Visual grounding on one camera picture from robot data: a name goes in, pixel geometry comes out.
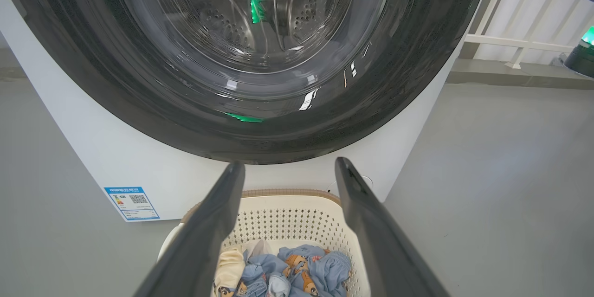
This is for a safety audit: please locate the white washing machine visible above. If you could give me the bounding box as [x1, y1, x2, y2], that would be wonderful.
[0, 0, 499, 222]

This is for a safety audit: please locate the steel washing drum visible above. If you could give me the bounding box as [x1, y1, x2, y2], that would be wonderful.
[111, 0, 395, 75]

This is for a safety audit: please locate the grey metal post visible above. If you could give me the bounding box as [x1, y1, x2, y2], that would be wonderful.
[458, 0, 507, 59]

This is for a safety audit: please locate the cream garment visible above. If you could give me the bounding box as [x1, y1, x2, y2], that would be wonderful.
[214, 240, 274, 297]

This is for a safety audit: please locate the blue cartoon print garment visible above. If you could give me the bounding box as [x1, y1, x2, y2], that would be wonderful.
[234, 254, 292, 297]
[278, 245, 352, 297]

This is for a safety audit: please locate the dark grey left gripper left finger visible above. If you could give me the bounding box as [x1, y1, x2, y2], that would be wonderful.
[134, 161, 245, 297]

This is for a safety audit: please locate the cream perforated laundry basket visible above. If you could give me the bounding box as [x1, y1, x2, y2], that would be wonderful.
[158, 189, 372, 297]

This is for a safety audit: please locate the black round washing machine door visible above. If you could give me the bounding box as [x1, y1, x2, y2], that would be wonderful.
[0, 0, 493, 165]

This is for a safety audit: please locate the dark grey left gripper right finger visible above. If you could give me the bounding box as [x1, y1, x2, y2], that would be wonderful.
[335, 157, 450, 297]

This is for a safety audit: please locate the dark device with green light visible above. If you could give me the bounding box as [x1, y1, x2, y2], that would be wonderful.
[564, 26, 594, 78]

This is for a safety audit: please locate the blue energy label sticker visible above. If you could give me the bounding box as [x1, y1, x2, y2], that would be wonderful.
[104, 187, 161, 221]

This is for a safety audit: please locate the white metal railing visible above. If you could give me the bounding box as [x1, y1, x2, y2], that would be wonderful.
[464, 0, 594, 69]

